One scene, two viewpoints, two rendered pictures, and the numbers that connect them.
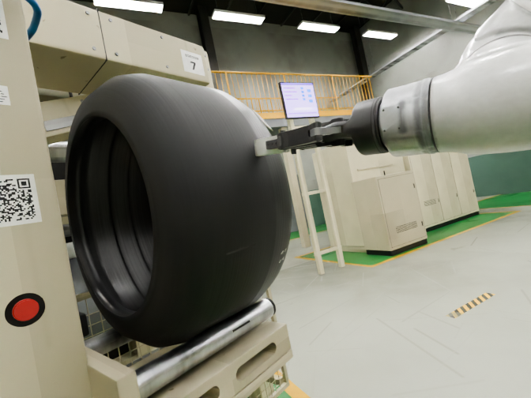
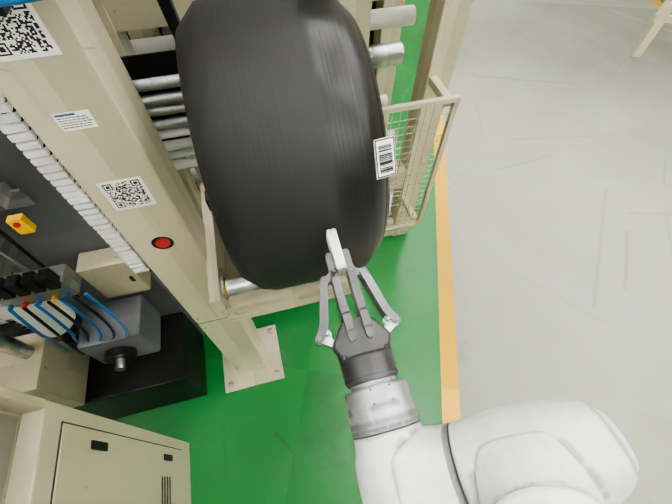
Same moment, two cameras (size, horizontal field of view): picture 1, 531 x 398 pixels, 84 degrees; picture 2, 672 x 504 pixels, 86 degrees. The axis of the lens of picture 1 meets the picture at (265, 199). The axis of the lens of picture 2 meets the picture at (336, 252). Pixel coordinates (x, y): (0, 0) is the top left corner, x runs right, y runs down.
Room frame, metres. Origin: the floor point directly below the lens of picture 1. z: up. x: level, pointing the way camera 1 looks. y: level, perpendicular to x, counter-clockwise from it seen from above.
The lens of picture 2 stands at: (0.27, -0.20, 1.72)
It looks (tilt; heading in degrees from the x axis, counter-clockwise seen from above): 57 degrees down; 34
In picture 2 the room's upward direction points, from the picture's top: straight up
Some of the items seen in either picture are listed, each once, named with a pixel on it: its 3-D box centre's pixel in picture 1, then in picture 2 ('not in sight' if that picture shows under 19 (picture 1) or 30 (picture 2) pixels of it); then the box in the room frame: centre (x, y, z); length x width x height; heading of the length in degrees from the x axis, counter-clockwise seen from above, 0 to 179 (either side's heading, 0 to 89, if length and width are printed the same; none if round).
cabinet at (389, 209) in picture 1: (389, 212); not in sight; (5.01, -2.01, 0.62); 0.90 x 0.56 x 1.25; 117
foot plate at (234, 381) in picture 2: not in sight; (251, 356); (0.47, 0.42, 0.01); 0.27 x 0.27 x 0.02; 49
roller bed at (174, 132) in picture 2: not in sight; (176, 116); (0.76, 0.70, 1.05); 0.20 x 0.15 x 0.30; 139
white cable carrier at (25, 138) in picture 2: not in sight; (90, 199); (0.39, 0.45, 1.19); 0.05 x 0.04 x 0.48; 49
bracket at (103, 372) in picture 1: (85, 376); (215, 245); (0.54, 0.38, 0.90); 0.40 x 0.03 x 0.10; 49
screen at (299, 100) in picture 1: (299, 100); not in sight; (4.42, -0.80, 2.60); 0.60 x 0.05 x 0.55; 117
